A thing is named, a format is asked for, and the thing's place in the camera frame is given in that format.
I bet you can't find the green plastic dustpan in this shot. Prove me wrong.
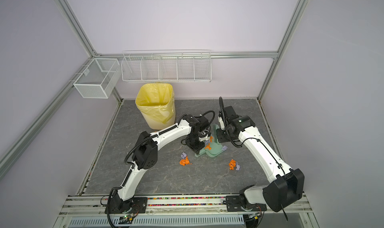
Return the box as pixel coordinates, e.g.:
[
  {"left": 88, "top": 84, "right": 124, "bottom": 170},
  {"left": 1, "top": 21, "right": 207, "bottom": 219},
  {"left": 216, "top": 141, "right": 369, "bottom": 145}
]
[{"left": 195, "top": 143, "right": 225, "bottom": 158}]

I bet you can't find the green hand brush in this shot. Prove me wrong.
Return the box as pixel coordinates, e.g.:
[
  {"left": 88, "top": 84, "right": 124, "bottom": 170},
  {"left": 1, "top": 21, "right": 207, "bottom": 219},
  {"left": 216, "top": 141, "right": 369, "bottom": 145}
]
[{"left": 211, "top": 124, "right": 220, "bottom": 144}]

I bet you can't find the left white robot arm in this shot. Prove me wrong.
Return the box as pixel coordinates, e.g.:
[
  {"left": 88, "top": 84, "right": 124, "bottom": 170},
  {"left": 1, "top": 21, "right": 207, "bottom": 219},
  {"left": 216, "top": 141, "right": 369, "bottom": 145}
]
[{"left": 105, "top": 110, "right": 216, "bottom": 214}]

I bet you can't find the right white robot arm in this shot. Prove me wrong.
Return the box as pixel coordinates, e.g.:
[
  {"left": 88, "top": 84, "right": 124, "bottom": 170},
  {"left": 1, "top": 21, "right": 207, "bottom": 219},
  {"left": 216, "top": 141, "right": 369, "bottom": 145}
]
[{"left": 217, "top": 97, "right": 305, "bottom": 213}]

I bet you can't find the orange paper scrap far right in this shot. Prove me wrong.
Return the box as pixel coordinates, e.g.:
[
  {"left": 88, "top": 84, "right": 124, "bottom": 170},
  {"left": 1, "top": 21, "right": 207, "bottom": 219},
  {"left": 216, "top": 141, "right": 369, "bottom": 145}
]
[{"left": 205, "top": 136, "right": 214, "bottom": 150}]

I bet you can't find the orange paper scrap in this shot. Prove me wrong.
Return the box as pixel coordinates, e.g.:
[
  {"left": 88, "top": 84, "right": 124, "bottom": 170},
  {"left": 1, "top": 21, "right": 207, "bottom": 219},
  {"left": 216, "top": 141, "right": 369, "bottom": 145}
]
[
  {"left": 205, "top": 136, "right": 214, "bottom": 150},
  {"left": 229, "top": 159, "right": 237, "bottom": 170},
  {"left": 179, "top": 156, "right": 191, "bottom": 166}
]

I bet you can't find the orange paper scrap centre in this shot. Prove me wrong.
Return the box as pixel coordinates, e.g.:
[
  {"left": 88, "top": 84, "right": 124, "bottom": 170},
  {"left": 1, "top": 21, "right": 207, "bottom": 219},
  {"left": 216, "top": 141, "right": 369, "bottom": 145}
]
[{"left": 179, "top": 156, "right": 191, "bottom": 166}]

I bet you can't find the orange paper scrap right front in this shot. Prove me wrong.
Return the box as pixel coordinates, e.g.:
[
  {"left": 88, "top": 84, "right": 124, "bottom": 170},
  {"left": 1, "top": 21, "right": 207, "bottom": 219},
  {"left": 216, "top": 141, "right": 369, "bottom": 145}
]
[{"left": 229, "top": 159, "right": 237, "bottom": 170}]

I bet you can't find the beige bin with yellow bag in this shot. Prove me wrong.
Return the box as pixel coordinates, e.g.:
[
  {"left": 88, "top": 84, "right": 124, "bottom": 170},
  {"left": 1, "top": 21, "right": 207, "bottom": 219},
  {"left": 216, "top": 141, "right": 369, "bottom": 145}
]
[{"left": 135, "top": 83, "right": 176, "bottom": 130}]

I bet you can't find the small white mesh basket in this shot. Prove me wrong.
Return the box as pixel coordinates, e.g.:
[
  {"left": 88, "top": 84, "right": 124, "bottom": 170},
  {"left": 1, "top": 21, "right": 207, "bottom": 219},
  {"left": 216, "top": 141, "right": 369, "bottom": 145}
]
[{"left": 74, "top": 58, "right": 122, "bottom": 99}]

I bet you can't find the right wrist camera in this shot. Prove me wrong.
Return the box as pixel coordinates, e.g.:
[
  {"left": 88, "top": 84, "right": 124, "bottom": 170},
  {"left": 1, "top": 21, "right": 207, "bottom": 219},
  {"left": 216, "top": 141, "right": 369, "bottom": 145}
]
[{"left": 219, "top": 106, "right": 239, "bottom": 130}]

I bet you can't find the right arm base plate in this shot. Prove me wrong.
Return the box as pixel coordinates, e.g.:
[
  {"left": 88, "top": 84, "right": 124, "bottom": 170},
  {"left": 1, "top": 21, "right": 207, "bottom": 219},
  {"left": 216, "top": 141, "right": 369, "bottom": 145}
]
[{"left": 223, "top": 195, "right": 267, "bottom": 212}]

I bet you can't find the long white wire basket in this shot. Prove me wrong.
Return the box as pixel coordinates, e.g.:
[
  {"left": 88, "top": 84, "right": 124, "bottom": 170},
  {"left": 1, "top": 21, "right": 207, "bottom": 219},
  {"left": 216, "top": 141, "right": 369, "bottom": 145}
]
[{"left": 121, "top": 50, "right": 212, "bottom": 83}]

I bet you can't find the white vented cable duct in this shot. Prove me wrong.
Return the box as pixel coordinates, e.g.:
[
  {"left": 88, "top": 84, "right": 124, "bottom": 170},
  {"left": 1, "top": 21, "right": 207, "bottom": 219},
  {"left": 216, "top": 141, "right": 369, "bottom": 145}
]
[{"left": 67, "top": 215, "right": 245, "bottom": 228}]

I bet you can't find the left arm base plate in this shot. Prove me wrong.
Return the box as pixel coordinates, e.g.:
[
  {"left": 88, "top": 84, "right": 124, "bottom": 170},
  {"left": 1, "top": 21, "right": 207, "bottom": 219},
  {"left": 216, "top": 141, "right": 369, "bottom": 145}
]
[{"left": 105, "top": 196, "right": 148, "bottom": 214}]

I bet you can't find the aluminium front rail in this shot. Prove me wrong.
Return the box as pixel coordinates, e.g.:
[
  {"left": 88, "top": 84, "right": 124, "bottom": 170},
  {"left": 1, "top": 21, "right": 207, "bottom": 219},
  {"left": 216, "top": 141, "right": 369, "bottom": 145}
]
[{"left": 58, "top": 192, "right": 313, "bottom": 218}]

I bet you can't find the aluminium corner frame post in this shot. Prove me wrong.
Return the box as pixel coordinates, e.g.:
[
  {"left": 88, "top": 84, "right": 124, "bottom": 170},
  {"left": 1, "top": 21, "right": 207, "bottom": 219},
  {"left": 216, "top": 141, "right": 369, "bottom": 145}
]
[{"left": 257, "top": 0, "right": 316, "bottom": 101}]

